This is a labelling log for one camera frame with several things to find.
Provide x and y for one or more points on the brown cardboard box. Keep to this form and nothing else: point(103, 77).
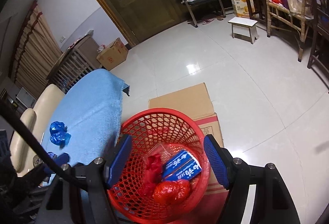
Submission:
point(113, 54)

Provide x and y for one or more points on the wicker chair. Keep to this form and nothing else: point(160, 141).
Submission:
point(290, 15)

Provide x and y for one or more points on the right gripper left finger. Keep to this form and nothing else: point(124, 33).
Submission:
point(95, 178)

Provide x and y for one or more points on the red plastic trash basket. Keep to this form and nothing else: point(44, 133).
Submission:
point(157, 135)

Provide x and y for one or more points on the blue carton box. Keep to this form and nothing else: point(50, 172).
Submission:
point(182, 166)

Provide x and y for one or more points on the red plastic bag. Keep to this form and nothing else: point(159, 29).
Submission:
point(167, 193)

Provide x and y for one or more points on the blue plastic bag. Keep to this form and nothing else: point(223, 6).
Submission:
point(58, 134)

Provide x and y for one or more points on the beige leather sofa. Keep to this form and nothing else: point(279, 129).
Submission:
point(36, 119)

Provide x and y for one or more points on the orange printed carton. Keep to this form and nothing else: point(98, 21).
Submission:
point(240, 8)

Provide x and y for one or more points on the flat brown cardboard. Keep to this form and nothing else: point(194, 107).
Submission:
point(194, 102)

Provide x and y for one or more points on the blue tablecloth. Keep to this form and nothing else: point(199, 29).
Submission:
point(92, 111)

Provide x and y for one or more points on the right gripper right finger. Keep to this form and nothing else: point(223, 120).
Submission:
point(272, 203)

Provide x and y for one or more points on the beige striped curtain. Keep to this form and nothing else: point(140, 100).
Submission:
point(35, 53)

